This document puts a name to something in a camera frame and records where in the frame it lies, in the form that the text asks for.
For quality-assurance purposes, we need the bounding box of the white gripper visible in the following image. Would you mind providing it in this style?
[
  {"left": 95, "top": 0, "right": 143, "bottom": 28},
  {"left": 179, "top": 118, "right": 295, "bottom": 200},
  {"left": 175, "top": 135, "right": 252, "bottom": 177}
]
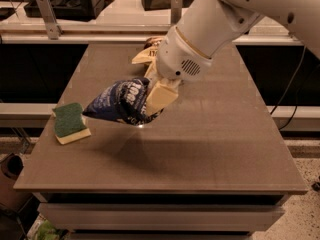
[{"left": 144, "top": 26, "right": 212, "bottom": 116}]

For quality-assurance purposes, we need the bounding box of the blue chip bag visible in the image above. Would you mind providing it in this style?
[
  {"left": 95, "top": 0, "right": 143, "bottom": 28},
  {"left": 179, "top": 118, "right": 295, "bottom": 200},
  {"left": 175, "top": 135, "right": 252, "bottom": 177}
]
[{"left": 82, "top": 77, "right": 162, "bottom": 126}]

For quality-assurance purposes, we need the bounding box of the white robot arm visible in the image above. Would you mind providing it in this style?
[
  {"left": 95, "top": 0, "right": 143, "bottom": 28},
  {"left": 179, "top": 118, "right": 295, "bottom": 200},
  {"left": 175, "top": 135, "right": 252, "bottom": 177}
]
[{"left": 146, "top": 0, "right": 320, "bottom": 115}]

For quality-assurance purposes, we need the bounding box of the yellow chip bag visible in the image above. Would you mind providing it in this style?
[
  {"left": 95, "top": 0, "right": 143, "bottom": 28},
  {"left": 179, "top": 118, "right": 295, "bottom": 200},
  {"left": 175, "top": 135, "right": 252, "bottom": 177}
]
[{"left": 132, "top": 37, "right": 163, "bottom": 64}]

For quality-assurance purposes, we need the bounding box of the green yellow sponge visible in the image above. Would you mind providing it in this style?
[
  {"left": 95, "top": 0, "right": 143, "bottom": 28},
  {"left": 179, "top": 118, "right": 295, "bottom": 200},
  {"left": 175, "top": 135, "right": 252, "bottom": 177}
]
[{"left": 53, "top": 103, "right": 91, "bottom": 145}]

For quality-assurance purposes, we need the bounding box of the green bag under table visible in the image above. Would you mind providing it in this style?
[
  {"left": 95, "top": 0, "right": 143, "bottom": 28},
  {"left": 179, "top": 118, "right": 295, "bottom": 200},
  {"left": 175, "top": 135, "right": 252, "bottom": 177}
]
[{"left": 32, "top": 220, "right": 67, "bottom": 240}]

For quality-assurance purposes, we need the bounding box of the black tray on counter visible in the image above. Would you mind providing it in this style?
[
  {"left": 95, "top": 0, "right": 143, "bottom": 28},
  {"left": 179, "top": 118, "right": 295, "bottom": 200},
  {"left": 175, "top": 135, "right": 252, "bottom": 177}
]
[{"left": 23, "top": 0, "right": 114, "bottom": 22}]

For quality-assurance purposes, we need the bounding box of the white table drawer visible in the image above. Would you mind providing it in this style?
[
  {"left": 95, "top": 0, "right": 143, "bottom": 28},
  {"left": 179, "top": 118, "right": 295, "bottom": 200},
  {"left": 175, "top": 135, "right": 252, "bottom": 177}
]
[{"left": 39, "top": 203, "right": 284, "bottom": 232}]

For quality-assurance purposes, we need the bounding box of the brown bin at left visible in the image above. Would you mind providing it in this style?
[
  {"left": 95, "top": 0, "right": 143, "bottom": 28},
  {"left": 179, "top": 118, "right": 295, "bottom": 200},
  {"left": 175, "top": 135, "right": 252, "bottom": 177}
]
[{"left": 0, "top": 153, "right": 31, "bottom": 212}]

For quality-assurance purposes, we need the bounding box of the centre metal rail bracket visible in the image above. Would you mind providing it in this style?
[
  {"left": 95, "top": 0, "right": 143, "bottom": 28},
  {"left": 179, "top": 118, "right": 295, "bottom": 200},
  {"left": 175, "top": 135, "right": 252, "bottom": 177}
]
[{"left": 170, "top": 0, "right": 183, "bottom": 25}]

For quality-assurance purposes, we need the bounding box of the metal rail bracket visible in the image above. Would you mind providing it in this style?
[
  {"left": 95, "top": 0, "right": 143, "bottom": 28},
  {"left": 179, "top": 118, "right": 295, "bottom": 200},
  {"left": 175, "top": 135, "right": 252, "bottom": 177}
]
[
  {"left": 170, "top": 0, "right": 183, "bottom": 25},
  {"left": 36, "top": 0, "right": 62, "bottom": 40}
]

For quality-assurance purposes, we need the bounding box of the left metal rail bracket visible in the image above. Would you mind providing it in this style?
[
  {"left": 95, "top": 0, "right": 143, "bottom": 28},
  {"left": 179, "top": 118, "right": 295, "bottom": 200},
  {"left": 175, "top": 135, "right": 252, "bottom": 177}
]
[{"left": 36, "top": 0, "right": 62, "bottom": 40}]

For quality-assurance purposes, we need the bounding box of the black cable at right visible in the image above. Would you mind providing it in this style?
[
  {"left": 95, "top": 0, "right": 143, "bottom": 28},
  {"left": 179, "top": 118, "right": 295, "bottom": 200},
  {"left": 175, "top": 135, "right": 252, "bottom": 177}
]
[{"left": 269, "top": 43, "right": 308, "bottom": 132}]

